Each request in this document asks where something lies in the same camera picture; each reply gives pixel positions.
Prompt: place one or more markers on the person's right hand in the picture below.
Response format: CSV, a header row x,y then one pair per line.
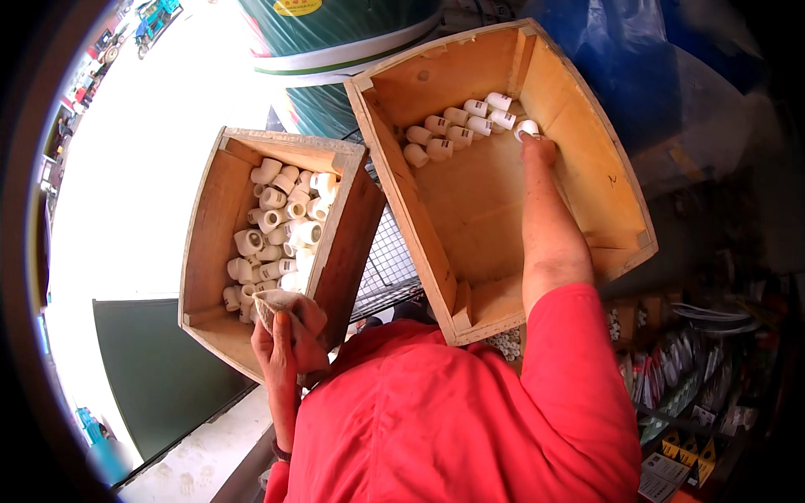
x,y
538,151

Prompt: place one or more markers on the person's left hand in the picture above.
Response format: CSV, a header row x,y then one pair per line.
x,y
277,352

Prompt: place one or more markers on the person's right fingers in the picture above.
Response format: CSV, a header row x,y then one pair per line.
x,y
538,141

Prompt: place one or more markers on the white pipe elbow fitting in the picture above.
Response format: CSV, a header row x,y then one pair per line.
x,y
526,126

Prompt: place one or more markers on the beige cloth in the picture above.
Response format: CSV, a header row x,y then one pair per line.
x,y
308,327

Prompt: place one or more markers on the row of white pipe fittings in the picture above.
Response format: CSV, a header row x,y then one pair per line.
x,y
454,129

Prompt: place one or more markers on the large wooden crate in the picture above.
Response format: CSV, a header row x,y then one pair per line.
x,y
478,220

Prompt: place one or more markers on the blue plastic bag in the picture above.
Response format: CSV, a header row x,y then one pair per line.
x,y
622,63

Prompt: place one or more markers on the heap of small white fittings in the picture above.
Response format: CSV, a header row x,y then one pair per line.
x,y
507,343

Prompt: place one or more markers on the pile of white pipe fittings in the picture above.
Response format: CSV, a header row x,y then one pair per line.
x,y
283,226

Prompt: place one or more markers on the shelf of packaged goods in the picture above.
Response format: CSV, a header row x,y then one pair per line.
x,y
692,390

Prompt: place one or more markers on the person's body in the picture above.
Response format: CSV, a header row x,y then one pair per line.
x,y
440,427

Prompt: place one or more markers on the small wooden crate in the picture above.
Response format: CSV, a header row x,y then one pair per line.
x,y
214,239

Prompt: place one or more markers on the blue vehicle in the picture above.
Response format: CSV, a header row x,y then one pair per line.
x,y
154,19

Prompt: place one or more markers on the dark green board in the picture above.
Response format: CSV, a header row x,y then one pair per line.
x,y
157,371

